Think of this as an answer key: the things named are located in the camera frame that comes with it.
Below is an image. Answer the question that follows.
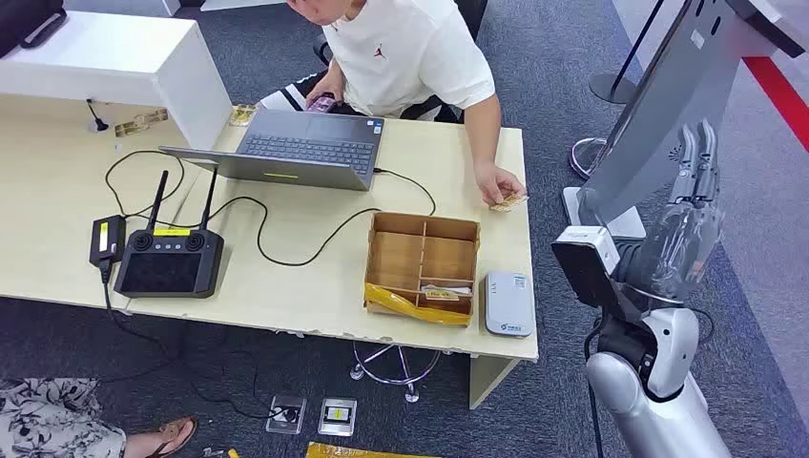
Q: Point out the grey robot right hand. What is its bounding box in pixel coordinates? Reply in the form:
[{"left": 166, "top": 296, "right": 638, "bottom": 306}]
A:
[{"left": 622, "top": 119, "right": 726, "bottom": 304}]

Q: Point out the wooden compartment box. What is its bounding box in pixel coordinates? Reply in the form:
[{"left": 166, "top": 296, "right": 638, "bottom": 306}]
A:
[{"left": 363, "top": 211, "right": 482, "bottom": 328}]

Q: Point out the person's left hand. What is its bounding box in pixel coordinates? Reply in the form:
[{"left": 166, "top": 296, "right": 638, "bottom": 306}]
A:
[{"left": 473, "top": 160, "right": 527, "bottom": 207}]

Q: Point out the person's hand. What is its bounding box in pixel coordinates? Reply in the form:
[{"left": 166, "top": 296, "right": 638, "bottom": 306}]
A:
[
  {"left": 473, "top": 160, "right": 527, "bottom": 207},
  {"left": 304, "top": 69, "right": 345, "bottom": 112}
]

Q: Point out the person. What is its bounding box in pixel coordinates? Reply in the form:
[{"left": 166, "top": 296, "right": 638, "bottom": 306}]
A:
[
  {"left": 0, "top": 378, "right": 198, "bottom": 458},
  {"left": 259, "top": 0, "right": 529, "bottom": 210}
]

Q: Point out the person's right hand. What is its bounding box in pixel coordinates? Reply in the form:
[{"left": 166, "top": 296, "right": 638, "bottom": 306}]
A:
[{"left": 304, "top": 69, "right": 345, "bottom": 112}]

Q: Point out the chrome stanchion base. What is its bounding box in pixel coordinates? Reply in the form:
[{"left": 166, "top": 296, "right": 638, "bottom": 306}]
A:
[{"left": 569, "top": 135, "right": 612, "bottom": 181}]

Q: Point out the grey kiosk stand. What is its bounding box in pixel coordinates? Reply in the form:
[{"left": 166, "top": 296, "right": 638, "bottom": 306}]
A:
[{"left": 561, "top": 0, "right": 807, "bottom": 241}]

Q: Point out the black stanchion pole with base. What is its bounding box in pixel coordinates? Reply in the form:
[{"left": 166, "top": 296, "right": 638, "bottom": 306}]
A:
[{"left": 588, "top": 0, "right": 666, "bottom": 106}]

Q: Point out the chrome stool base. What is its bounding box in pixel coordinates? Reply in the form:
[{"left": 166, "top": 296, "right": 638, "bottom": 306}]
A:
[{"left": 349, "top": 341, "right": 442, "bottom": 405}]

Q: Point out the light wood desk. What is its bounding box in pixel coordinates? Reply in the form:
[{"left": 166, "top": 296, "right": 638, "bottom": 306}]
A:
[{"left": 0, "top": 93, "right": 540, "bottom": 411}]

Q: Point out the floor socket with yellow label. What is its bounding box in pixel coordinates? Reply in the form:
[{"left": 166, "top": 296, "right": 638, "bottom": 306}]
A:
[{"left": 317, "top": 396, "right": 359, "bottom": 439}]

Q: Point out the grey laptop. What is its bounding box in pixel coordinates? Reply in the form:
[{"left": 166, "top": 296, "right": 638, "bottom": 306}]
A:
[{"left": 157, "top": 108, "right": 385, "bottom": 193}]

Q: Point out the yellow floor strip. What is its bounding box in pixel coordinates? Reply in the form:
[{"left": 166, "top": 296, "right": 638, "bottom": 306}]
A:
[{"left": 305, "top": 441, "right": 444, "bottom": 458}]

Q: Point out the floor socket with black plug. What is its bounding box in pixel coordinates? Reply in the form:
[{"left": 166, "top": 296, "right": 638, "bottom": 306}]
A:
[{"left": 265, "top": 394, "right": 309, "bottom": 436}]

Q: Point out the white furniture base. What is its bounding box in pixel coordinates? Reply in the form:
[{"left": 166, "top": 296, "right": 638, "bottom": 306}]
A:
[{"left": 200, "top": 0, "right": 289, "bottom": 12}]

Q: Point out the black remote controller with antennas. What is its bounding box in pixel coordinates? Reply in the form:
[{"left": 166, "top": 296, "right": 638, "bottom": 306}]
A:
[{"left": 114, "top": 167, "right": 225, "bottom": 300}]

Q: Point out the brown sandal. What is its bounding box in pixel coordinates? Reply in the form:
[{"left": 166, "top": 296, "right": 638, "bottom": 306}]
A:
[{"left": 146, "top": 417, "right": 198, "bottom": 458}]

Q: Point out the black power adapter yellow label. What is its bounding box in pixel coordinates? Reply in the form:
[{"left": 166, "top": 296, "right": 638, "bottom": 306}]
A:
[{"left": 89, "top": 215, "right": 128, "bottom": 267}]

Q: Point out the small black desk microphone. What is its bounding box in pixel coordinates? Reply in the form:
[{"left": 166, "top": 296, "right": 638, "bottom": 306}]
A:
[{"left": 85, "top": 97, "right": 112, "bottom": 134}]

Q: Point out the white counter block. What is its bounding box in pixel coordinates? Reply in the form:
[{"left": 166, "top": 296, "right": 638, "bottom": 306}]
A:
[{"left": 0, "top": 9, "right": 235, "bottom": 152}]

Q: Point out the black bag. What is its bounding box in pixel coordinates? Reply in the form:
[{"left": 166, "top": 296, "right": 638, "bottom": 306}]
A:
[{"left": 0, "top": 0, "right": 68, "bottom": 59}]

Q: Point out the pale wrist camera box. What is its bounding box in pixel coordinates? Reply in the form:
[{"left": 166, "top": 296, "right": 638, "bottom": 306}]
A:
[{"left": 550, "top": 225, "right": 633, "bottom": 311}]

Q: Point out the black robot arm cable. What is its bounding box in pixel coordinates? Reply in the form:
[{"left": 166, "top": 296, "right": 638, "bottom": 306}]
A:
[{"left": 582, "top": 316, "right": 608, "bottom": 458}]

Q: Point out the black laptop power cable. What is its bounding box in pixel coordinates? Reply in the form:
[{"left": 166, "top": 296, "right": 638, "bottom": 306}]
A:
[{"left": 104, "top": 149, "right": 439, "bottom": 268}]

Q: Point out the black adapter floor cable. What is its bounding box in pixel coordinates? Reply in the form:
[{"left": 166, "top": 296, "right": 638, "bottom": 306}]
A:
[{"left": 97, "top": 259, "right": 292, "bottom": 422}]

